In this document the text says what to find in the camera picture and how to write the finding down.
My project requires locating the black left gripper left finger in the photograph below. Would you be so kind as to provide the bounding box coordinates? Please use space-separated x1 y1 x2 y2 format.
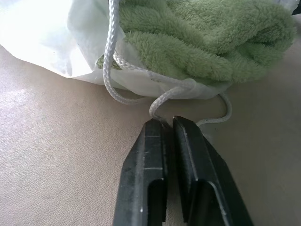
112 118 169 226

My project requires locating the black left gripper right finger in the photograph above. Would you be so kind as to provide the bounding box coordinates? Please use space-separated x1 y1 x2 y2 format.
172 115 254 226

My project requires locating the white braided drawstring cord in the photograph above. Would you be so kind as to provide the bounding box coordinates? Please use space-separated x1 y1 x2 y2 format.
102 0 233 129

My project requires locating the green fluffy towel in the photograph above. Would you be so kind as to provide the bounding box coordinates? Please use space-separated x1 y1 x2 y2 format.
96 0 297 83

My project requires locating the white drawstring bag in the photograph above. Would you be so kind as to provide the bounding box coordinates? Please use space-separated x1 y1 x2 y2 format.
0 0 233 99

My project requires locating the dark object at edge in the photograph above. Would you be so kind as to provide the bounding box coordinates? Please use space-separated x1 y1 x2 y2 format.
291 0 301 16

